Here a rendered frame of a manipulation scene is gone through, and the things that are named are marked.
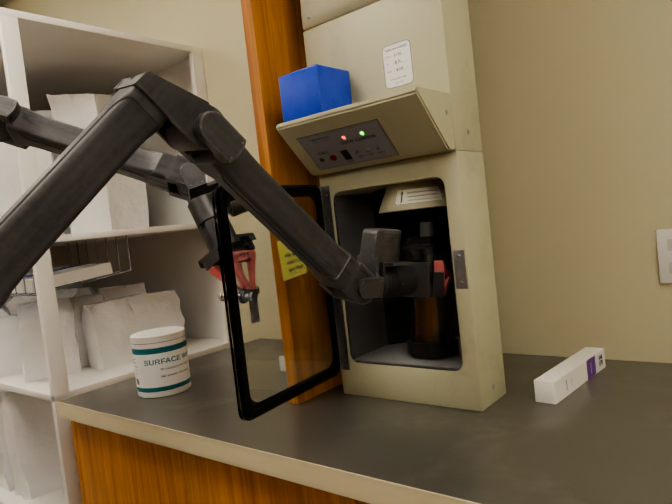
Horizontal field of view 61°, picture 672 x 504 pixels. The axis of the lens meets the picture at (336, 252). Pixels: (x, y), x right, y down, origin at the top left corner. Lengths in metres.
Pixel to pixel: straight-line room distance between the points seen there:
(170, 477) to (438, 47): 1.00
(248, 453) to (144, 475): 0.42
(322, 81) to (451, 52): 0.24
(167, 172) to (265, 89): 0.27
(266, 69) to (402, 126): 0.36
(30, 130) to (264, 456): 0.73
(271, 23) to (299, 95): 0.23
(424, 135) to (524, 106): 0.49
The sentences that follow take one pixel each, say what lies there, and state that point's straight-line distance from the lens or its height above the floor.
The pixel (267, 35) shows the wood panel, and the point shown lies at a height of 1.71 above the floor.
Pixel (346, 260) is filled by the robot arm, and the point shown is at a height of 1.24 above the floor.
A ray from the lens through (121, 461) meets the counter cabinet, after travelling 1.49.
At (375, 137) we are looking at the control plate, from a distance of 1.04.
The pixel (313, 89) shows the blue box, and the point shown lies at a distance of 1.09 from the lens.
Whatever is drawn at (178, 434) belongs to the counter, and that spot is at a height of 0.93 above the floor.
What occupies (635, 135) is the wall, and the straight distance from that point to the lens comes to 1.38.
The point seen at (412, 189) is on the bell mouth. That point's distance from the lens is 1.11.
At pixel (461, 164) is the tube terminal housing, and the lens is 1.05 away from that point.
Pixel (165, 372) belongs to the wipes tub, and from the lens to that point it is 1.44.
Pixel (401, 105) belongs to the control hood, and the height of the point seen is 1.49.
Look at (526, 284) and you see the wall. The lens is 1.47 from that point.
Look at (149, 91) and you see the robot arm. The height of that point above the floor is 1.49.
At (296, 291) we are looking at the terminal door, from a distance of 1.10.
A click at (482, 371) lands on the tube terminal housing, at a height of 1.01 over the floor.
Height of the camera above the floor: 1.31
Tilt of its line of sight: 3 degrees down
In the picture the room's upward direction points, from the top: 6 degrees counter-clockwise
